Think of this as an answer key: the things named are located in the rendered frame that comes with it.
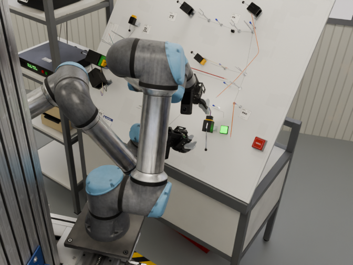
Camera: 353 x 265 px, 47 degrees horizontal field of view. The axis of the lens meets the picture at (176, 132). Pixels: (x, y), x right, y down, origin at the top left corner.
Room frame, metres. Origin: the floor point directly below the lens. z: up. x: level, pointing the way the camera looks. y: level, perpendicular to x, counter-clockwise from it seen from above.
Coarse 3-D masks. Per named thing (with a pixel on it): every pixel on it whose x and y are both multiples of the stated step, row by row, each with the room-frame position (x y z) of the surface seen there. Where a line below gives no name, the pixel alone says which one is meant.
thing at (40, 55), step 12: (36, 48) 2.36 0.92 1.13; (48, 48) 2.37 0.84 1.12; (60, 48) 2.38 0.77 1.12; (72, 48) 2.39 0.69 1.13; (24, 60) 2.20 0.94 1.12; (36, 60) 2.19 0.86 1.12; (48, 60) 2.20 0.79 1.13; (60, 60) 2.21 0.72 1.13; (72, 60) 2.22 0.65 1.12; (84, 60) 2.25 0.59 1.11; (36, 72) 2.14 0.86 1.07; (48, 72) 2.08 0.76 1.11
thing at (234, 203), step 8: (168, 168) 1.59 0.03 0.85; (176, 168) 1.58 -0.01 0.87; (176, 176) 1.56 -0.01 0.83; (184, 176) 1.54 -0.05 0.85; (192, 176) 1.53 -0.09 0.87; (192, 184) 1.51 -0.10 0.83; (200, 184) 1.49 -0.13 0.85; (208, 184) 1.48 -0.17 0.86; (208, 192) 1.46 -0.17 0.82; (216, 192) 1.43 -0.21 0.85; (224, 192) 1.42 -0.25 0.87; (224, 200) 1.41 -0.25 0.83; (232, 200) 1.39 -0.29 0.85; (240, 200) 1.38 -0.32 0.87; (232, 208) 1.38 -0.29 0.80; (240, 208) 1.36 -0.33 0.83; (248, 208) 1.37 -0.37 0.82
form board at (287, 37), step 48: (144, 0) 2.28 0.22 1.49; (192, 0) 2.16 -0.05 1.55; (240, 0) 2.05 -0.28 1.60; (288, 0) 1.95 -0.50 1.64; (192, 48) 1.98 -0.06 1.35; (240, 48) 1.88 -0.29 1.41; (288, 48) 1.79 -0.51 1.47; (96, 96) 2.01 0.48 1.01; (240, 96) 1.72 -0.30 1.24; (288, 96) 1.64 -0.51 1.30; (240, 144) 1.56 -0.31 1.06; (240, 192) 1.40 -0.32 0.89
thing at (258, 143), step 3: (255, 138) 1.52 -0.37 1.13; (258, 138) 1.52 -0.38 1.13; (255, 141) 1.51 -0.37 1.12; (258, 141) 1.51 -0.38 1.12; (261, 141) 1.51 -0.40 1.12; (264, 141) 1.50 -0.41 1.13; (252, 144) 1.51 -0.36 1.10; (255, 144) 1.51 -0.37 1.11; (258, 144) 1.50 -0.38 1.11; (261, 144) 1.50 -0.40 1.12; (255, 147) 1.50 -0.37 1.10; (258, 147) 1.49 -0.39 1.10; (261, 147) 1.49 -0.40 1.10
